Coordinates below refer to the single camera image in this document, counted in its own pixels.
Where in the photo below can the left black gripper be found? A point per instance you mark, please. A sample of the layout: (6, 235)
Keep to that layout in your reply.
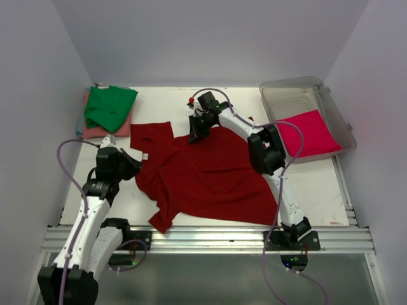
(135, 166)

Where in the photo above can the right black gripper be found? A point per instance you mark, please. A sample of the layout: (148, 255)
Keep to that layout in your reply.
(196, 133)

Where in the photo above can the dark red t-shirt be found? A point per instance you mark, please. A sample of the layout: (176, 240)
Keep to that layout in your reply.
(212, 178)

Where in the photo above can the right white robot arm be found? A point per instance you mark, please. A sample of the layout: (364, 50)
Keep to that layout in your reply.
(267, 157)

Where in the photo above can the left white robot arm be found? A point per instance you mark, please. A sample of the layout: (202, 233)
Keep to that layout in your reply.
(73, 277)

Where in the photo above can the folded salmon pink t-shirt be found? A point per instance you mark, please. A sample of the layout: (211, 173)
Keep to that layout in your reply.
(124, 131)

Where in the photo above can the green t-shirt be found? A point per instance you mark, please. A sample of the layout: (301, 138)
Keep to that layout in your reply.
(108, 107)

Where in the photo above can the folded light blue t-shirt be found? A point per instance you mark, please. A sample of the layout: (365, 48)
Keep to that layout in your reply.
(79, 128)

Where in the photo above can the clear plastic storage bin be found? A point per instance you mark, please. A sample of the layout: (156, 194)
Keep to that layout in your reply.
(290, 97)

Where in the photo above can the magenta folded t-shirt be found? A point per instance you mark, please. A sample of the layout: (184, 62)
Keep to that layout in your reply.
(317, 137)

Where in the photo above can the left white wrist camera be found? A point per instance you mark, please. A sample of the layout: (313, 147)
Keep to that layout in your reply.
(108, 141)

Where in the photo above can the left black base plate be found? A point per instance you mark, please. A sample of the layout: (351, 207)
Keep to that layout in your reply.
(143, 239)

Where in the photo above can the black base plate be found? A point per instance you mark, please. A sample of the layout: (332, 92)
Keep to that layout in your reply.
(276, 242)
(143, 239)

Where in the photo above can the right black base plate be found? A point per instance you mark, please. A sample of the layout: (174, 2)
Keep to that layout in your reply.
(276, 242)

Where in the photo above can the aluminium mounting rail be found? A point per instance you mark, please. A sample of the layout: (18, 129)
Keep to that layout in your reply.
(250, 240)

